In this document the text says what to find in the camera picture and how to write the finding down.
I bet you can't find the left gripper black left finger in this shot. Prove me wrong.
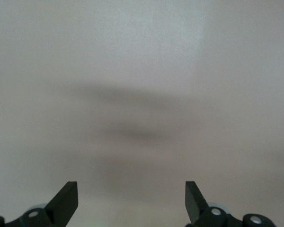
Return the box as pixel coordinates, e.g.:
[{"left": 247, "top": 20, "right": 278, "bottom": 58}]
[{"left": 0, "top": 181, "right": 79, "bottom": 227}]

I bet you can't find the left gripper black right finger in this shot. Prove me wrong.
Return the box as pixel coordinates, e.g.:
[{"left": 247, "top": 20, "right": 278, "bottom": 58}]
[{"left": 185, "top": 181, "right": 275, "bottom": 227}]

